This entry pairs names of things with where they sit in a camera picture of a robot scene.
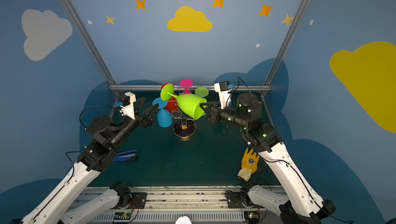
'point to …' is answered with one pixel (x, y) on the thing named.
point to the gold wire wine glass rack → (184, 127)
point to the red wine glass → (172, 104)
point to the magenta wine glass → (186, 83)
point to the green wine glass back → (201, 92)
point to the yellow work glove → (249, 164)
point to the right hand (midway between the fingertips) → (203, 103)
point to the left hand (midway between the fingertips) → (148, 99)
